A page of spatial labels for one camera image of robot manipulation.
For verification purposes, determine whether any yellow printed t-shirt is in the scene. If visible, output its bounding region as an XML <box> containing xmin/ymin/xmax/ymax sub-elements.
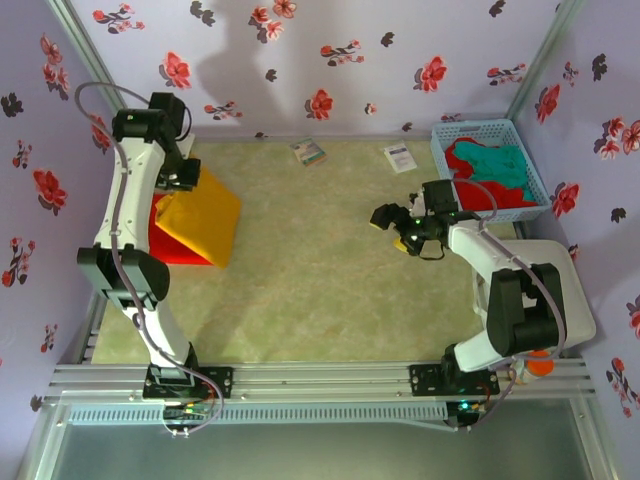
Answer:
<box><xmin>155</xmin><ymin>167</ymin><xmax>243</xmax><ymax>270</ymax></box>

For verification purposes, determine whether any white paper packet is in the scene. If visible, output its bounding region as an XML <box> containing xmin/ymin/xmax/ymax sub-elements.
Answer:
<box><xmin>383</xmin><ymin>142</ymin><xmax>419</xmax><ymax>174</ymax></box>

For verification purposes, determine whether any red folded t-shirt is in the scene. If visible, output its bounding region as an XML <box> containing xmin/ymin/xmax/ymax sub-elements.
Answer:
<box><xmin>148</xmin><ymin>193</ymin><xmax>214</xmax><ymax>267</ymax></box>

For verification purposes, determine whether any red crumpled t-shirt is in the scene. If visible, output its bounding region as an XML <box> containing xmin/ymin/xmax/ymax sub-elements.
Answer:
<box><xmin>446</xmin><ymin>142</ymin><xmax>539</xmax><ymax>214</ymax></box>

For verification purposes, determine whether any teal and orange card packet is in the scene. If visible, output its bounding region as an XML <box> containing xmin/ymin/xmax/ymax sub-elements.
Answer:
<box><xmin>289</xmin><ymin>138</ymin><xmax>329</xmax><ymax>168</ymax></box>

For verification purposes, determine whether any blue plastic basket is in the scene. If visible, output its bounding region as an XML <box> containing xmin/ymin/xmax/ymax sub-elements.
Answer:
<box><xmin>430</xmin><ymin>118</ymin><xmax>553</xmax><ymax>225</ymax></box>

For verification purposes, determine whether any white plastic container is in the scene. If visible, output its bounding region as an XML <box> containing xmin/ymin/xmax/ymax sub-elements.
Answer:
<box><xmin>472</xmin><ymin>238</ymin><xmax>597</xmax><ymax>359</ymax></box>

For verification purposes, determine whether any black controller box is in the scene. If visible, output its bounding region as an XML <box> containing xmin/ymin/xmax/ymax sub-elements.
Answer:
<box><xmin>446</xmin><ymin>398</ymin><xmax>489</xmax><ymax>432</ymax></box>

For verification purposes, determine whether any orange capped bottle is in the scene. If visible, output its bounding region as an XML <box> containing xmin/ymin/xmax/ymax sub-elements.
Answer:
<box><xmin>514</xmin><ymin>349</ymin><xmax>556</xmax><ymax>386</ymax></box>

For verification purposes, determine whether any small circuit board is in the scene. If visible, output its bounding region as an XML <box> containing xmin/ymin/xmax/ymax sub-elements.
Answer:
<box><xmin>163</xmin><ymin>403</ymin><xmax>210</xmax><ymax>422</ymax></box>

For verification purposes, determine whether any grey right arm cable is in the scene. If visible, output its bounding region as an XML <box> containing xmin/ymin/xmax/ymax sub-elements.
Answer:
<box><xmin>449</xmin><ymin>177</ymin><xmax>567</xmax><ymax>431</ymax></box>

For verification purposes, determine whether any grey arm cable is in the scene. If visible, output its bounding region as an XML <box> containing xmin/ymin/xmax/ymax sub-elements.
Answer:
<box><xmin>449</xmin><ymin>177</ymin><xmax>567</xmax><ymax>431</ymax></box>
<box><xmin>73</xmin><ymin>82</ymin><xmax>201</xmax><ymax>381</ymax></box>

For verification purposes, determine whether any grey left arm cable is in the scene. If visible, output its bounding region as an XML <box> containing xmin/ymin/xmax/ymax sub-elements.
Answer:
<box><xmin>73</xmin><ymin>82</ymin><xmax>201</xmax><ymax>381</ymax></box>

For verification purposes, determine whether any aluminium frame post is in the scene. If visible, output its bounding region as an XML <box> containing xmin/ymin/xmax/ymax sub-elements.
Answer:
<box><xmin>47</xmin><ymin>0</ymin><xmax>149</xmax><ymax>151</ymax></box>
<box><xmin>505</xmin><ymin>0</ymin><xmax>585</xmax><ymax>121</ymax></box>

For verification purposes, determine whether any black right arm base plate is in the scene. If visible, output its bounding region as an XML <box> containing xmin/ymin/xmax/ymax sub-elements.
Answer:
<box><xmin>408</xmin><ymin>363</ymin><xmax>500</xmax><ymax>399</ymax></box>

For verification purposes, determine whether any aluminium mounting rail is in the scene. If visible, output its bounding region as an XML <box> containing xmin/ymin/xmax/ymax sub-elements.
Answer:
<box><xmin>48</xmin><ymin>357</ymin><xmax>599</xmax><ymax>401</ymax></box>

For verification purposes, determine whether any grey slotted cable duct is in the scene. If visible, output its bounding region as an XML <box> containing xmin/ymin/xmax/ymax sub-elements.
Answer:
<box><xmin>67</xmin><ymin>402</ymin><xmax>448</xmax><ymax>427</ymax></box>

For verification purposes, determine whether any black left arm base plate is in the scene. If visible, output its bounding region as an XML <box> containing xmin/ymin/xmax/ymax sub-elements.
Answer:
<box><xmin>143</xmin><ymin>366</ymin><xmax>235</xmax><ymax>400</ymax></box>

